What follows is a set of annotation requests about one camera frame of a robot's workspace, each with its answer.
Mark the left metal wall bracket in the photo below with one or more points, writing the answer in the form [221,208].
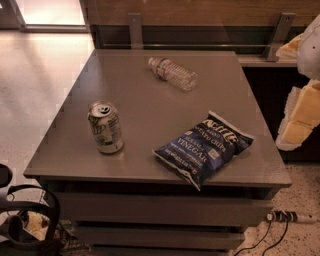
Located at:
[135,30]

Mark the blue potato chips bag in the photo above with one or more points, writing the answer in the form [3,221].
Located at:
[203,150]

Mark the right metal wall bracket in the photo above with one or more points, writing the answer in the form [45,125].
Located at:
[279,35]

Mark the silver soda can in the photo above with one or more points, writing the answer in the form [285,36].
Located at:
[105,125]

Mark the grey low table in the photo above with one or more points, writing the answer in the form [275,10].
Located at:
[129,203]

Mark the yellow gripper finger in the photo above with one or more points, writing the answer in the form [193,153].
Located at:
[290,49]
[302,115]

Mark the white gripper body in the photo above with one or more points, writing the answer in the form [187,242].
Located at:
[310,53]

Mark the clear plastic water bottle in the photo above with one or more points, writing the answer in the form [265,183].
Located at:
[169,71]

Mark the white power strip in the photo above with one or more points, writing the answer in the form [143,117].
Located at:
[291,217]

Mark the metal wall bracket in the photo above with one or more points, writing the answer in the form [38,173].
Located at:
[279,35]
[135,30]

